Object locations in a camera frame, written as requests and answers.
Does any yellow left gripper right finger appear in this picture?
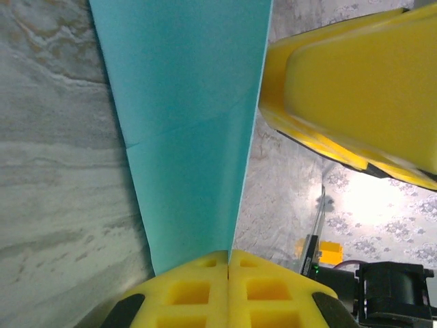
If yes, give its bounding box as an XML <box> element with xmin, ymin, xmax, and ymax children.
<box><xmin>227</xmin><ymin>249</ymin><xmax>360</xmax><ymax>328</ymax></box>

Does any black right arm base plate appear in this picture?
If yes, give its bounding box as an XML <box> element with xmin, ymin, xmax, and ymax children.
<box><xmin>317</xmin><ymin>266</ymin><xmax>359</xmax><ymax>308</ymax></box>

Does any light blue paper sheet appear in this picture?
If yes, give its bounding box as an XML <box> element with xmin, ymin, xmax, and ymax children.
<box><xmin>87</xmin><ymin>0</ymin><xmax>274</xmax><ymax>276</ymax></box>

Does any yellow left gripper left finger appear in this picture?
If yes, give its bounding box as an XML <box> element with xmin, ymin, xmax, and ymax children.
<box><xmin>109</xmin><ymin>250</ymin><xmax>229</xmax><ymax>328</ymax></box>

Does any orange toy brick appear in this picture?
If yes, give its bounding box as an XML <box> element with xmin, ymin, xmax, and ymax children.
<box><xmin>294</xmin><ymin>238</ymin><xmax>346</xmax><ymax>266</ymax></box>

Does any aluminium frame post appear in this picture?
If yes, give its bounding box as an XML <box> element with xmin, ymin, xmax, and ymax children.
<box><xmin>312</xmin><ymin>184</ymin><xmax>327</xmax><ymax>240</ymax></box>

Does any black controller board with LEDs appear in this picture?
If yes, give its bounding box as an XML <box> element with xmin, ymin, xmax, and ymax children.
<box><xmin>300</xmin><ymin>234</ymin><xmax>322</xmax><ymax>276</ymax></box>

